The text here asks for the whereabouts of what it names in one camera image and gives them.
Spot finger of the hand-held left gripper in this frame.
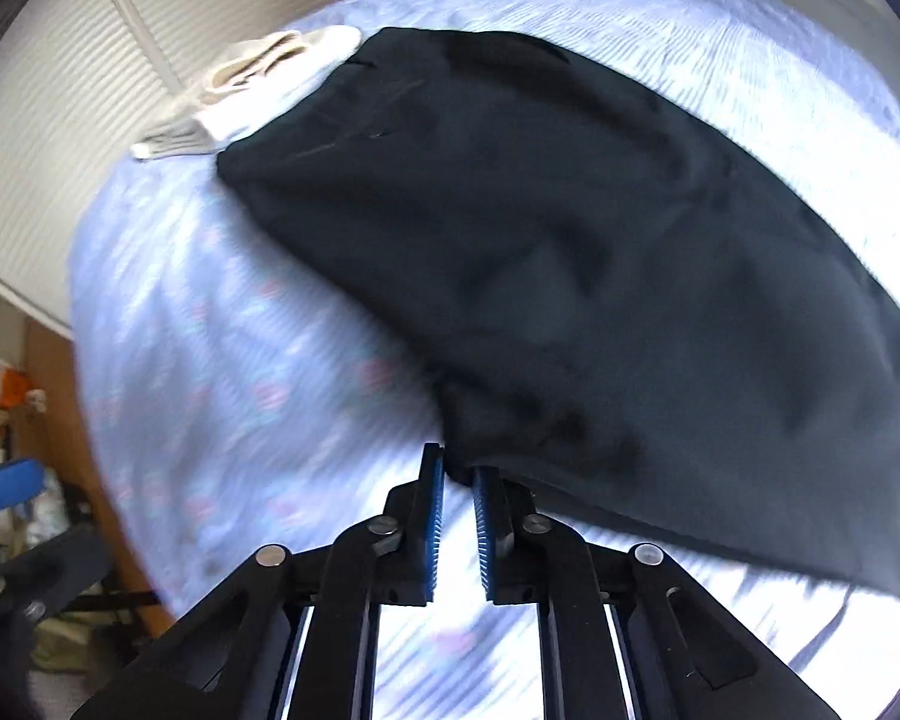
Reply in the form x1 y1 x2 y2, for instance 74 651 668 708
0 523 115 650
0 461 44 520

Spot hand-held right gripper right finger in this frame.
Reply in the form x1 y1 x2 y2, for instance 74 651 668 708
470 465 841 720

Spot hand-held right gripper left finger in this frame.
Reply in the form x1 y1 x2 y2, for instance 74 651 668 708
71 442 447 720

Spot black pants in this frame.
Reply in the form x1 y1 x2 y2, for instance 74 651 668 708
216 26 900 605

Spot white plastic bag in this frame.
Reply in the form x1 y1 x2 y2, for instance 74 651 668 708
15 465 72 545

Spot olive cloth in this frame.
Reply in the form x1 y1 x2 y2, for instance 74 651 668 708
34 607 167 677

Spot orange object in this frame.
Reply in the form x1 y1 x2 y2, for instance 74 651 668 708
0 367 47 410

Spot blue floral striped bed sheet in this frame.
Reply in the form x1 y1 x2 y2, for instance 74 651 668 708
67 0 900 720

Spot white louvered wardrobe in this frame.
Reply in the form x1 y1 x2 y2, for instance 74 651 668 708
0 0 395 335

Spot grey striped folded cloth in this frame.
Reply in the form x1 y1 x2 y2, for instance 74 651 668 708
131 116 215 162

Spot white folded cloth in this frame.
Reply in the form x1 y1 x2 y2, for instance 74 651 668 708
193 25 362 145

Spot beige folded cloth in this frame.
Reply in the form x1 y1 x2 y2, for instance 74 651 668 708
195 30 323 107

